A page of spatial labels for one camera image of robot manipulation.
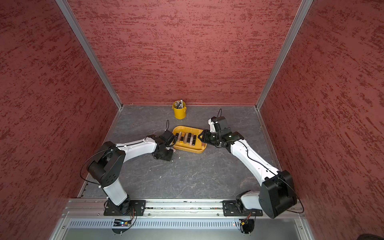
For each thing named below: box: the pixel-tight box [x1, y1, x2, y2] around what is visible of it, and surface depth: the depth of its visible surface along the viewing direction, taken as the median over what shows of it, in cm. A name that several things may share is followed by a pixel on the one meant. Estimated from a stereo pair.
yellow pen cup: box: [171, 100, 187, 120], surface depth 112 cm
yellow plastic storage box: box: [172, 125, 208, 154], surface depth 101 cm
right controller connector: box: [239, 219, 255, 234], surface depth 72 cm
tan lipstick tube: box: [183, 132, 189, 144], surface depth 102 cm
